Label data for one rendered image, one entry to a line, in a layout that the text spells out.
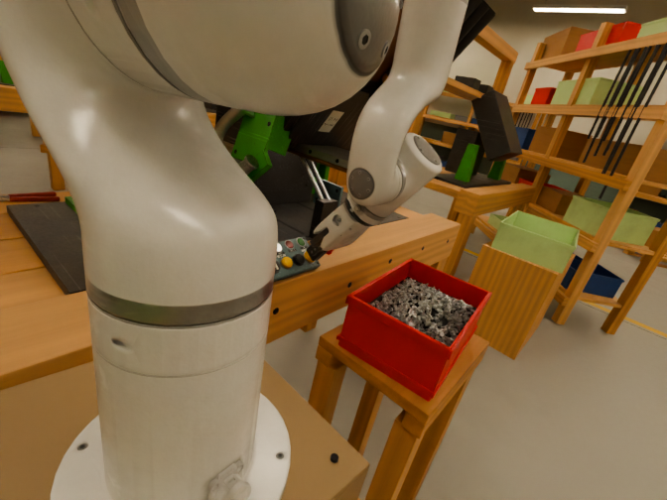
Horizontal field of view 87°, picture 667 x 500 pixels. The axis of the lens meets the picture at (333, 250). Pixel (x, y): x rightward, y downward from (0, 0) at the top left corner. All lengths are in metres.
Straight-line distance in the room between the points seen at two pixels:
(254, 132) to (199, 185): 0.71
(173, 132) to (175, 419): 0.18
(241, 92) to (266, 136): 0.71
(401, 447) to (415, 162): 0.52
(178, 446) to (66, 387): 0.22
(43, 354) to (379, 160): 0.50
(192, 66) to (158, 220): 0.08
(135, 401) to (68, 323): 0.36
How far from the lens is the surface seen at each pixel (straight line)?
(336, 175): 1.73
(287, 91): 0.17
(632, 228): 3.43
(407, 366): 0.68
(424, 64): 0.58
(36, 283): 0.77
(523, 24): 10.48
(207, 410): 0.27
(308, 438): 0.41
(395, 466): 0.80
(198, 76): 0.18
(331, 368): 0.79
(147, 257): 0.21
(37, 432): 0.45
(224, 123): 0.97
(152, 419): 0.27
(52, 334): 0.60
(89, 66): 0.25
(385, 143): 0.52
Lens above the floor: 1.25
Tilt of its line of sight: 23 degrees down
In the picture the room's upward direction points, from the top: 13 degrees clockwise
